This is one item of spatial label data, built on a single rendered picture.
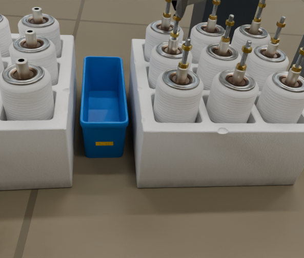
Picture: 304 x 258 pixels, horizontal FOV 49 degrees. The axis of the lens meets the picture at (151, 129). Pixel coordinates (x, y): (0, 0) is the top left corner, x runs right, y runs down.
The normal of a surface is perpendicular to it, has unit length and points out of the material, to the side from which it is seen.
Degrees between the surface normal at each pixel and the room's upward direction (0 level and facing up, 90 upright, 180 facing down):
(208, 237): 0
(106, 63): 88
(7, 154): 90
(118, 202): 0
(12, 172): 90
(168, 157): 90
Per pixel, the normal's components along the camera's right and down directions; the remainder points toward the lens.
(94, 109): 0.10, -0.74
